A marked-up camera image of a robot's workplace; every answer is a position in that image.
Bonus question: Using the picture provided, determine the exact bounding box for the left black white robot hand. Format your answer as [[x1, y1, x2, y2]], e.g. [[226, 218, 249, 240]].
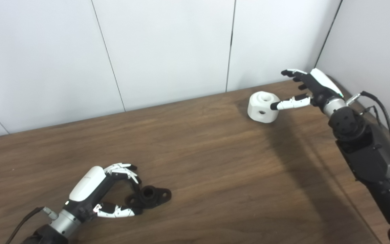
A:
[[65, 163, 143, 223]]

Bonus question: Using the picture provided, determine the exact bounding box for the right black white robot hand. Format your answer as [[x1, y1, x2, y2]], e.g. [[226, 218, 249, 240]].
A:
[[270, 68, 345, 111]]

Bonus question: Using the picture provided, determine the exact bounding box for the round white plastic piece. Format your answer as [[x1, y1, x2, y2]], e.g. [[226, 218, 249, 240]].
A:
[[247, 91, 281, 123]]

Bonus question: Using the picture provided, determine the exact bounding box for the black flanged holder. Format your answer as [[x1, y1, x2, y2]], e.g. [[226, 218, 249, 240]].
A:
[[125, 185, 172, 210]]

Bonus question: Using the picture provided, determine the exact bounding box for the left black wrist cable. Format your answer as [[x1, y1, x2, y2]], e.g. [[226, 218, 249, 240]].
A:
[[5, 207, 58, 244]]

